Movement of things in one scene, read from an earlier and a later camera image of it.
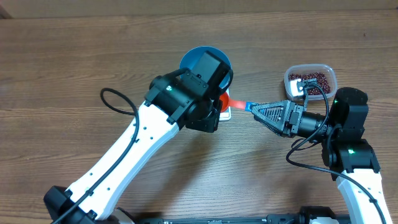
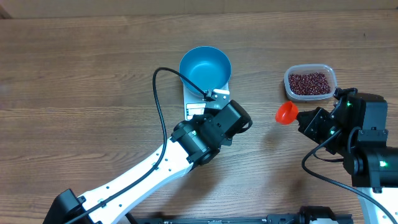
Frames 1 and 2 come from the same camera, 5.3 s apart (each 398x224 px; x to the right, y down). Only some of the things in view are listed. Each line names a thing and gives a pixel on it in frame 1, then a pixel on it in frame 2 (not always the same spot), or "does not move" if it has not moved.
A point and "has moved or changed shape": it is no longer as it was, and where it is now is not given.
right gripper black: (285, 109) to (315, 121)
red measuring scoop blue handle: (226, 103) has moved or changed shape
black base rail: (308, 217) does not move
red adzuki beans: (321, 79) does not move
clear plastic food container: (325, 76) does not move
